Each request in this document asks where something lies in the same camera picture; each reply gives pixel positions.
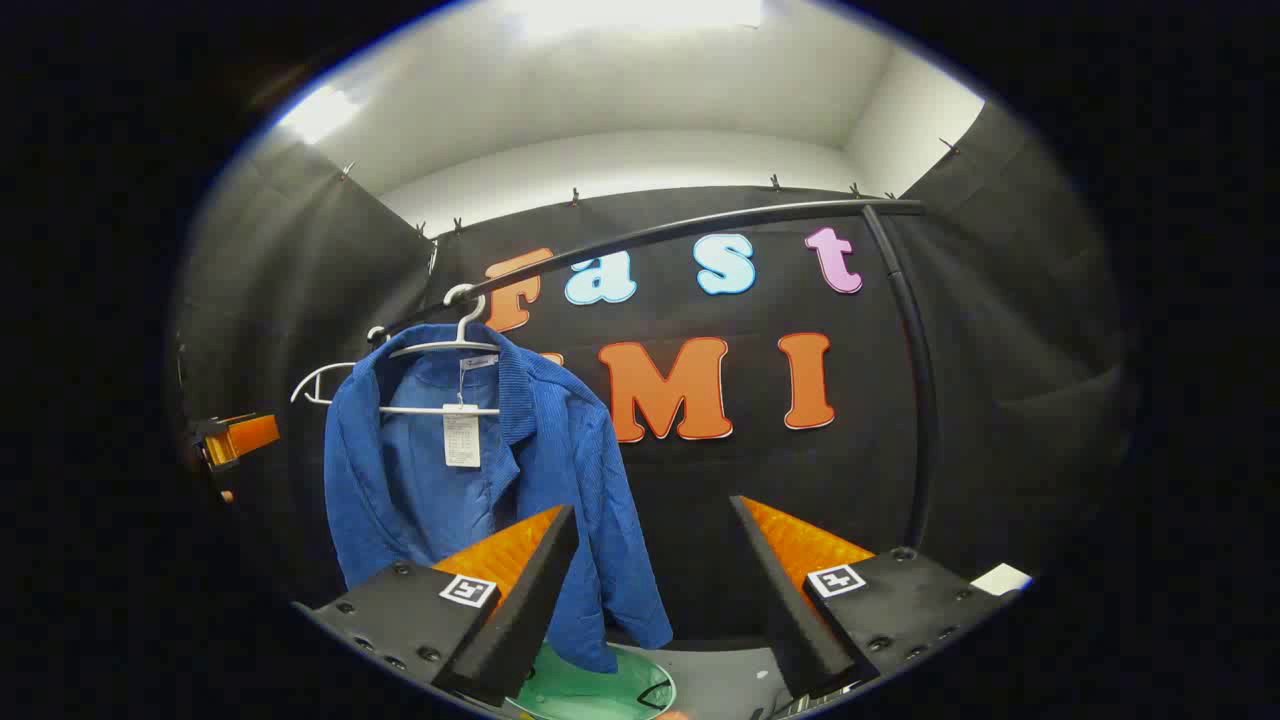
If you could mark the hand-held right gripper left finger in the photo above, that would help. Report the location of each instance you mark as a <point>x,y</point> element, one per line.
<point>520,610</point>

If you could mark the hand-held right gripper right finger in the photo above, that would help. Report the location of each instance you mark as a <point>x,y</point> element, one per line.
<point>790,610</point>

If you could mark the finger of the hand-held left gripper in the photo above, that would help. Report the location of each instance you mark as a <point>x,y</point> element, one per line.
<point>245,437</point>

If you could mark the green laundry hamper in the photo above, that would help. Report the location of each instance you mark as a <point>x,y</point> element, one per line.
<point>590,695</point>

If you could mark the white plastic hanger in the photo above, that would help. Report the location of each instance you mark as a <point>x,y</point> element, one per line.
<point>462,325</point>
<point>320,382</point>

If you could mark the black metal clothes rack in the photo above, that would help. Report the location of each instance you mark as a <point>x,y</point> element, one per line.
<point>900,300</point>

